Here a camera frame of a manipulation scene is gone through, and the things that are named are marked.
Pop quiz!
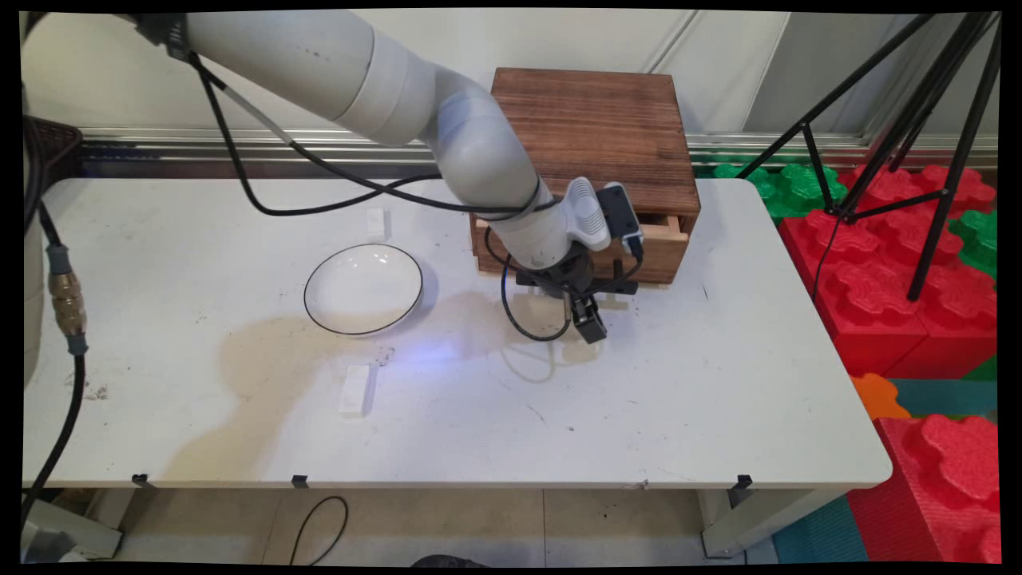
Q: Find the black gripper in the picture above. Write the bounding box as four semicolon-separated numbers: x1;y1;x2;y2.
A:
537;244;608;346

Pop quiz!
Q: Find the brown wooden drawer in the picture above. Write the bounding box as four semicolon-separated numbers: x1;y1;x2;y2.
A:
475;212;692;285

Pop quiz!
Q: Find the brown wooden drawer cabinet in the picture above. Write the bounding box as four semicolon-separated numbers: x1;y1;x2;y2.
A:
469;67;702;287

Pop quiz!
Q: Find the white bowl with black rim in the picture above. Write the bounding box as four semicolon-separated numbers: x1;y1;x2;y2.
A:
303;244;425;337

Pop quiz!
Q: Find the large white rectangular block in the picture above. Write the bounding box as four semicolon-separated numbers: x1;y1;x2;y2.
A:
338;364;375;417

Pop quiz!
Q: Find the white table leg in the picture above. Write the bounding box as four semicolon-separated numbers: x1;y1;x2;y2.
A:
698;487;825;559

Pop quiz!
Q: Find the large red foam block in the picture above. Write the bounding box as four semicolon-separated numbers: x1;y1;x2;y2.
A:
778;208;999;381

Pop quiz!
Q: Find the orange foam piece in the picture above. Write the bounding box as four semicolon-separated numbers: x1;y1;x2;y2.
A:
850;373;912;422

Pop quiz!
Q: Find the blue foam floor mat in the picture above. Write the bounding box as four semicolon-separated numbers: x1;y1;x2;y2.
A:
771;495;869;565

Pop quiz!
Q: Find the teal foam floor mat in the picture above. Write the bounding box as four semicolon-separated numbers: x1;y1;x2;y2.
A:
889;379;999;418

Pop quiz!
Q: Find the red foam block on floor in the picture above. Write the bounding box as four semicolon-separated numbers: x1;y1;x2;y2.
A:
845;414;1004;565

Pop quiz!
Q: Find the small green foam block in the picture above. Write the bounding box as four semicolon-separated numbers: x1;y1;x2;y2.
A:
948;208;1000;281

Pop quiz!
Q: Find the red foam block behind tripod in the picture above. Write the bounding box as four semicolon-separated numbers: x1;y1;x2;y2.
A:
837;163;997;215

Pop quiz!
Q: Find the black mesh basket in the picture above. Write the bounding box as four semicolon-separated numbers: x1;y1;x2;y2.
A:
22;115;84;234

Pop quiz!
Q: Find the grey table leg foot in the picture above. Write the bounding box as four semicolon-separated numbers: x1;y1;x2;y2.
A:
22;489;135;565

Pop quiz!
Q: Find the black looped gripper cable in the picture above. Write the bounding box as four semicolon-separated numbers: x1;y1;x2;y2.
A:
482;228;644;343

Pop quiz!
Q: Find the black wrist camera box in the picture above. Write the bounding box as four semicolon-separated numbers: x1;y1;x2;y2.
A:
596;182;645;258

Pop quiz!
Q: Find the thin black floor cable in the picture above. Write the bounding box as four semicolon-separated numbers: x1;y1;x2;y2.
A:
288;495;350;567

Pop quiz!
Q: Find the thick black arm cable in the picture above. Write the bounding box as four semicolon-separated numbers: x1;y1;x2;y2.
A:
185;46;560;218

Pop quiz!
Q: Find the aluminium wall rail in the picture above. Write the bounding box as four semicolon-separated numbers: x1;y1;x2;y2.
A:
78;125;999;181

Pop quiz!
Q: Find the black camera tripod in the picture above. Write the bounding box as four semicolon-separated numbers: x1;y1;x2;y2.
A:
735;11;1004;303

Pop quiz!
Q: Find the black cable with brass connector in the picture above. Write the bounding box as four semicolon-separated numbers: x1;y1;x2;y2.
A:
22;120;89;524

